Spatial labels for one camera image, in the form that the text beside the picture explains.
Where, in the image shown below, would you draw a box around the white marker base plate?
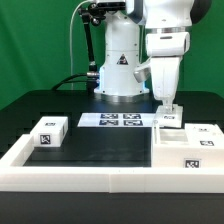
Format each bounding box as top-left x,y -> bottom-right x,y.
78,113 -> 154,128

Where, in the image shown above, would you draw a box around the white cable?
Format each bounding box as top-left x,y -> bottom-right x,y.
69,0 -> 93,90

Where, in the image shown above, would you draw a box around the white cabinet body box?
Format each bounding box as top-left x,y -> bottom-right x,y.
151,124 -> 224,168

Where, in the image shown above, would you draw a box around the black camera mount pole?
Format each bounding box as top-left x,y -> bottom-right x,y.
79,3 -> 103,93

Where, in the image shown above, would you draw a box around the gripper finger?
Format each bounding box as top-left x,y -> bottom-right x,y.
163,103 -> 172,113

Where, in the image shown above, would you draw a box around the white U-shaped fence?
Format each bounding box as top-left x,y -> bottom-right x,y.
0,134 -> 224,193

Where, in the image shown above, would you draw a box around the white cabinet door panel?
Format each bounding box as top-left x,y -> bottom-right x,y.
185,123 -> 224,149
154,104 -> 183,128

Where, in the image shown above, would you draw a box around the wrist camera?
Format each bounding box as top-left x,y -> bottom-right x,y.
134,63 -> 151,83

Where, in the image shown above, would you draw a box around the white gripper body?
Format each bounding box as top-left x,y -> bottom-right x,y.
146,32 -> 190,104

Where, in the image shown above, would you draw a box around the small white cabinet top block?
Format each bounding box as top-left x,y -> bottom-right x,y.
30,116 -> 68,147

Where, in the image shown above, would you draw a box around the black cables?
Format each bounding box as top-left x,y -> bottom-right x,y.
51,73 -> 100,91

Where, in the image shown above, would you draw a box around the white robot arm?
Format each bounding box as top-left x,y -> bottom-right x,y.
94,0 -> 212,113

